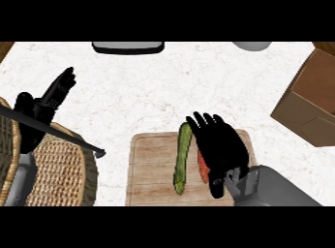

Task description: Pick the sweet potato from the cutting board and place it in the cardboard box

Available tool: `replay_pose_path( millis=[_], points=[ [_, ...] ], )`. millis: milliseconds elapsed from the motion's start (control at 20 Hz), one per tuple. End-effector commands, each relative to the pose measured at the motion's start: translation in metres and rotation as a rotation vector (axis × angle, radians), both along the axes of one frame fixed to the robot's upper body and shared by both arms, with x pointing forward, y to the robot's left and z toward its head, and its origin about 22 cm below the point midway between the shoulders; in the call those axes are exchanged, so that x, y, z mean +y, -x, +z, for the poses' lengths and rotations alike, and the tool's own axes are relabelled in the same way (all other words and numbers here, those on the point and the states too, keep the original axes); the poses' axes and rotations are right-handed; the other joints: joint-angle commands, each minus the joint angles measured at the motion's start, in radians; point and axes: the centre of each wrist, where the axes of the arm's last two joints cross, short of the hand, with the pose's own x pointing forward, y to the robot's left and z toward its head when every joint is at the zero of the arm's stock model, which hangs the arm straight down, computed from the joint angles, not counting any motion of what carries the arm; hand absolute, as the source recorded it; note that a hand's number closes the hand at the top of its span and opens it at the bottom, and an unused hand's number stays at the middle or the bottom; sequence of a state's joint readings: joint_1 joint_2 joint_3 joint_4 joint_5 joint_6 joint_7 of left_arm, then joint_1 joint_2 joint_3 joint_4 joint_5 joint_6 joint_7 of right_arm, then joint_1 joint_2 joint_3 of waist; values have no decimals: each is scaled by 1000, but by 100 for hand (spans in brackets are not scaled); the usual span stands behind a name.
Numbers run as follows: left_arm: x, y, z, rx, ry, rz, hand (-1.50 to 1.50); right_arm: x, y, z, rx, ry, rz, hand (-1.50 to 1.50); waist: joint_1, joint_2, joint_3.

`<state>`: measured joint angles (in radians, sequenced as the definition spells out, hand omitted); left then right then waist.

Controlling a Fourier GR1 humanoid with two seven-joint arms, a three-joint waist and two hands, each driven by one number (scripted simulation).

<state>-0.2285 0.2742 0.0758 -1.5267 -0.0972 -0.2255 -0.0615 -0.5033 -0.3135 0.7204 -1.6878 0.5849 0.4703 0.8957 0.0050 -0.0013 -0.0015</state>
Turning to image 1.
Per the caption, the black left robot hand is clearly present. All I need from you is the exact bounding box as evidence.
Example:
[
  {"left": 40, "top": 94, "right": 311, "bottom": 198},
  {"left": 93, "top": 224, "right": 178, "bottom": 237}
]
[{"left": 12, "top": 66, "right": 77, "bottom": 155}]

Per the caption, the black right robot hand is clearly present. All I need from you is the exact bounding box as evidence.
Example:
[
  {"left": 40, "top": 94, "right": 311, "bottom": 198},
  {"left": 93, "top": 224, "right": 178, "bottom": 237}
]
[{"left": 184, "top": 111, "right": 252, "bottom": 200}]

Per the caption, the orange sweet potato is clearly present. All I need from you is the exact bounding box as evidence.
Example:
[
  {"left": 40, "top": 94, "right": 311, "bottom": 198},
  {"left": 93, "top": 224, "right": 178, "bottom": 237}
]
[{"left": 196, "top": 149, "right": 212, "bottom": 185}]

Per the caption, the pale wooden cutting board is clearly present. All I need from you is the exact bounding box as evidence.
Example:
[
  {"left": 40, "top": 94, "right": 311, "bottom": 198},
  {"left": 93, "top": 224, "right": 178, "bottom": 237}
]
[{"left": 124, "top": 128, "right": 259, "bottom": 207}]

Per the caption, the brown cardboard box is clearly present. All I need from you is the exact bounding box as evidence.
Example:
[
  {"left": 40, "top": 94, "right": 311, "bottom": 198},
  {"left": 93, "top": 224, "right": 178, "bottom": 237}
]
[{"left": 268, "top": 47, "right": 335, "bottom": 148}]

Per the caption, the long green vegetable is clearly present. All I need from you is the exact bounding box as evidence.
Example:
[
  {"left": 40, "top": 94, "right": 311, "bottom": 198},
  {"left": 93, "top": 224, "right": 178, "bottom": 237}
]
[{"left": 171, "top": 121, "right": 194, "bottom": 197}]

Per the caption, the dark grey metal rod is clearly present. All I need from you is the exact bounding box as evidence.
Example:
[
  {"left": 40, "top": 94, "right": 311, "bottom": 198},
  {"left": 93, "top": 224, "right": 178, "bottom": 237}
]
[{"left": 0, "top": 98, "right": 107, "bottom": 160}]

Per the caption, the grey appliance with black rim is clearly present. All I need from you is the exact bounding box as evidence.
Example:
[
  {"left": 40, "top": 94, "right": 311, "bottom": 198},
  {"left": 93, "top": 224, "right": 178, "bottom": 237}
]
[{"left": 90, "top": 41, "right": 166, "bottom": 56}]

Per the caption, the grey round object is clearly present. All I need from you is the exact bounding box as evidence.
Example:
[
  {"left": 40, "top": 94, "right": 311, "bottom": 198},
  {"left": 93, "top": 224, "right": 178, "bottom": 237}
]
[{"left": 230, "top": 41, "right": 273, "bottom": 52}]

